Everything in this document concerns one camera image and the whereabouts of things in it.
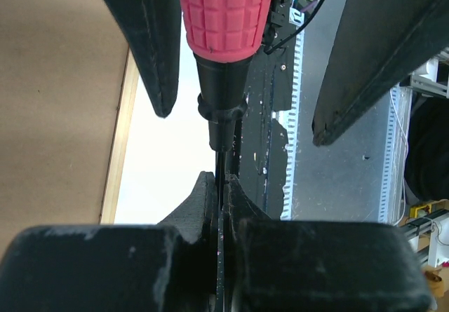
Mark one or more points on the white slotted cable duct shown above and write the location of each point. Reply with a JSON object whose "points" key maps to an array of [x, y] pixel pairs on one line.
{"points": [[290, 120]]}

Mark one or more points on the wooden picture frame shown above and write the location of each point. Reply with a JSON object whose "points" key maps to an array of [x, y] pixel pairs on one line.
{"points": [[62, 66]]}

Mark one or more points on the red handled screwdriver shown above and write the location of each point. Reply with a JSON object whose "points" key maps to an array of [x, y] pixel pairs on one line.
{"points": [[224, 35]]}

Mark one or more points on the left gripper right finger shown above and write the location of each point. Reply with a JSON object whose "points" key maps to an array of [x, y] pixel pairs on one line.
{"points": [[274, 265]]}

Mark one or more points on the aluminium rail across front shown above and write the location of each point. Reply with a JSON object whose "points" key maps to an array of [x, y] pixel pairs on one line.
{"points": [[428, 238]]}

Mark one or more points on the black speckled base plate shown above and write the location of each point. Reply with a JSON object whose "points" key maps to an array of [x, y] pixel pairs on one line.
{"points": [[260, 158]]}

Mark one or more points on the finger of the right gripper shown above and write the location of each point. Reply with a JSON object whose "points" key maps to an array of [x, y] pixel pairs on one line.
{"points": [[377, 44], [152, 29]]}

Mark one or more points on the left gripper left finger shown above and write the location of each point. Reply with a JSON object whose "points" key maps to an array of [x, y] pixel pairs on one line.
{"points": [[169, 266]]}

